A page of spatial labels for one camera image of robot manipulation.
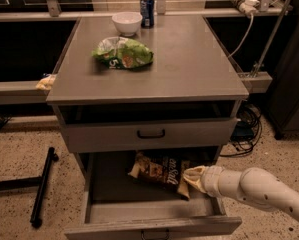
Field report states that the blue soda can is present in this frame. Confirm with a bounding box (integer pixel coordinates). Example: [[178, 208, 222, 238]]
[[140, 0, 155, 28]]

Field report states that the brown chip bag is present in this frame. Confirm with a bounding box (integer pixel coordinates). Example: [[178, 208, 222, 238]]
[[128, 151, 190, 200]]

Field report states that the open middle drawer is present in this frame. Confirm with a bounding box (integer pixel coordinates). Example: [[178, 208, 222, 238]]
[[65, 151, 242, 240]]

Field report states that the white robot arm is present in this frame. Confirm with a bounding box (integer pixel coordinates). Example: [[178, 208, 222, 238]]
[[183, 166, 299, 222]]

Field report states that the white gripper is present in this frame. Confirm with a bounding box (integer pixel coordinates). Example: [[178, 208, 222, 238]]
[[183, 166, 243, 198]]

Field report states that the black cable bundle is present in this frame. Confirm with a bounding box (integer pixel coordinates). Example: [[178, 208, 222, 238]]
[[219, 103, 263, 158]]

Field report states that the closed top drawer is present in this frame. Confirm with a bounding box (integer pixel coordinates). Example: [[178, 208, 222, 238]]
[[61, 118, 237, 153]]

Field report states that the grey metal rail frame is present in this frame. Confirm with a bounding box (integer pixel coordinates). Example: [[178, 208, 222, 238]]
[[0, 0, 292, 104]]

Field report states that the white bowl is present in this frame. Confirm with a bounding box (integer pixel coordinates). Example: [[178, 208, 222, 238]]
[[112, 12, 142, 36]]

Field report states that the grey metal drawer cabinet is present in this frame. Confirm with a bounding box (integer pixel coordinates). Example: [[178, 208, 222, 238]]
[[45, 14, 250, 240]]

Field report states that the green chip bag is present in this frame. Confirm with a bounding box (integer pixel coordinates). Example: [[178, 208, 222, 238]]
[[92, 36, 154, 69]]

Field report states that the black floor stand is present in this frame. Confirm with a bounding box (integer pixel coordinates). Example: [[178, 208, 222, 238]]
[[0, 147, 59, 229]]

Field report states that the white power cable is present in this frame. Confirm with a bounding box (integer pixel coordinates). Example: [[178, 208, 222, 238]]
[[226, 13, 255, 60]]

